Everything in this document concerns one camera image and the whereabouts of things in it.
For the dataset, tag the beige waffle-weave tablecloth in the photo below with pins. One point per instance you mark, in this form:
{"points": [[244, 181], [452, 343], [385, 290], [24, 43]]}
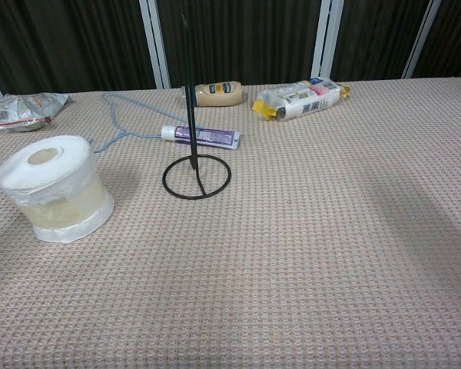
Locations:
{"points": [[292, 250]]}

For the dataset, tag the white yellow plastic package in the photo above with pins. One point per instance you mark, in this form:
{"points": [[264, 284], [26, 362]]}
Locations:
{"points": [[303, 100]]}

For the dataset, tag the white paper towel roll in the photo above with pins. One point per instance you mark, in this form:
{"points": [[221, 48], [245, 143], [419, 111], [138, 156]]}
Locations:
{"points": [[54, 184]]}

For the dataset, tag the clear plastic snack bag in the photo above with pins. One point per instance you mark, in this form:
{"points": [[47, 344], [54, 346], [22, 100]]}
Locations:
{"points": [[23, 109]]}

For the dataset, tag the white purple toothpaste tube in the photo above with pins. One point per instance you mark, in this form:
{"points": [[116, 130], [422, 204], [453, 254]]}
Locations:
{"points": [[215, 137]]}

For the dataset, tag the beige mayonnaise squeeze bottle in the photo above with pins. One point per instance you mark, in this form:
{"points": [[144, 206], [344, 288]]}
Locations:
{"points": [[219, 94]]}

